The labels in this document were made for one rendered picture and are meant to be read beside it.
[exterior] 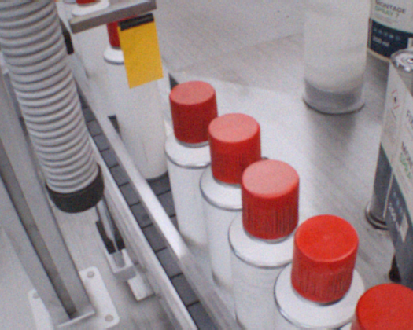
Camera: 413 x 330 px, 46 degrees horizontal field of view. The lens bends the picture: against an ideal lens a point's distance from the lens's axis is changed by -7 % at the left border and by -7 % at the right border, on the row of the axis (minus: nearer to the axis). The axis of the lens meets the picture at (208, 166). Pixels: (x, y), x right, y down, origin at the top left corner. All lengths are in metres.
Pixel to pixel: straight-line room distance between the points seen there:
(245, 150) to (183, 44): 0.70
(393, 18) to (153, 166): 0.43
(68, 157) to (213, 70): 0.55
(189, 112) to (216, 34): 0.69
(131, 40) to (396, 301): 0.27
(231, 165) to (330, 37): 0.35
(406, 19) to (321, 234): 0.58
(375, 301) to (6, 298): 0.46
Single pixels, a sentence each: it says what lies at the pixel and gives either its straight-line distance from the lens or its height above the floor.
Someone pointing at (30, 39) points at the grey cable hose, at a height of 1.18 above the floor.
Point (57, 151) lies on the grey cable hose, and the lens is 0.27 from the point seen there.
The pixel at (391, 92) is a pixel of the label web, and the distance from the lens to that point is 0.45.
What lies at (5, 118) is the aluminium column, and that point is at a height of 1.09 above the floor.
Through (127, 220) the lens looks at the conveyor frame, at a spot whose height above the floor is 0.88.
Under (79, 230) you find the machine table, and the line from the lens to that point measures 0.64.
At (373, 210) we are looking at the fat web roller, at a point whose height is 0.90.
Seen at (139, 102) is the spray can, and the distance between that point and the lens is 0.54.
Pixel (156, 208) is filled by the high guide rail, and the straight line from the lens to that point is 0.45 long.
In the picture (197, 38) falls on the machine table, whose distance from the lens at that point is 1.02.
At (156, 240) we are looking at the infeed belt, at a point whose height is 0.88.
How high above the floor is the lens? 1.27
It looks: 40 degrees down
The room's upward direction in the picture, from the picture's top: 7 degrees counter-clockwise
